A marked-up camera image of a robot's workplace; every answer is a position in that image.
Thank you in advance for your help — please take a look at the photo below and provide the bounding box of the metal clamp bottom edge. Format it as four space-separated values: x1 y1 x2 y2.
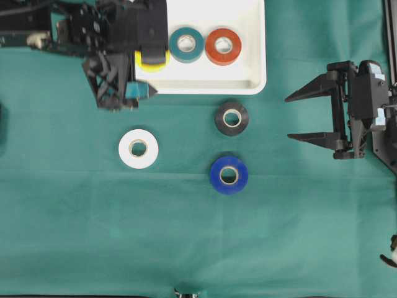
174 288 201 298

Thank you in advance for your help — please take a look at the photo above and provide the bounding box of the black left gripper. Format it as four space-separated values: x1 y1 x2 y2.
55 1 158 109

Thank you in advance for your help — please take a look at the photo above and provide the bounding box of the blue tape roll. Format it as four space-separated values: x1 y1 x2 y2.
210 156 249 195

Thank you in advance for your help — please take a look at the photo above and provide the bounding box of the orange tape roll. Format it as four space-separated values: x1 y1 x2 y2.
205 28 242 66

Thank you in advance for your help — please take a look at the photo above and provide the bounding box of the white black object table edge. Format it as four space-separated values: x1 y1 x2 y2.
380 234 397 268

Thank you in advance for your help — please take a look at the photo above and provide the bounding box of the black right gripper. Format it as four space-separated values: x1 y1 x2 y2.
285 61 386 160

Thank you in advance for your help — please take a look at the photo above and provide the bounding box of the white tape roll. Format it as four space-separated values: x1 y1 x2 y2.
118 129 159 169

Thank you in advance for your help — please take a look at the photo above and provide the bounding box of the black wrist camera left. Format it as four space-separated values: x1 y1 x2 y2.
106 1 169 65

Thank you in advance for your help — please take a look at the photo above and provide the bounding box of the green table cloth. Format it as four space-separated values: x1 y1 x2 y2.
1 1 396 297

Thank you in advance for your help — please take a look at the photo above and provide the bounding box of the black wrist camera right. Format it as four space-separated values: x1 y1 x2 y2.
355 60 396 130

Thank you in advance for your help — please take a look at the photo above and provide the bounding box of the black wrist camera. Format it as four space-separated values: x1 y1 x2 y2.
355 60 396 130
106 1 169 65

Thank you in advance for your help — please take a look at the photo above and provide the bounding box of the white plastic tray case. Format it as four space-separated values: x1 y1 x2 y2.
136 1 267 95

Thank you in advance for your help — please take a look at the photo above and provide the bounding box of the black aluminium frame rail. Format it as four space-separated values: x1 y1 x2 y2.
384 0 396 86

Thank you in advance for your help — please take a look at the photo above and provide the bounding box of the black tape roll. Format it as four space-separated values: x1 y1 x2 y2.
214 101 249 137

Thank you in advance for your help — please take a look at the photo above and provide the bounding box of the yellow tape roll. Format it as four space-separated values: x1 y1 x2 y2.
135 50 171 72

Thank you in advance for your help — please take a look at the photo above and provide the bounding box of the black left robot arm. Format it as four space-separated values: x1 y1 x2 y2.
1 1 158 111

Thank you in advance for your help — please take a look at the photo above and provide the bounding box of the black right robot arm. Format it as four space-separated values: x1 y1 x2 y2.
285 60 396 172

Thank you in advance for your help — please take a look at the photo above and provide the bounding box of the teal green tape roll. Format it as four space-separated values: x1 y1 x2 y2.
169 27 204 63

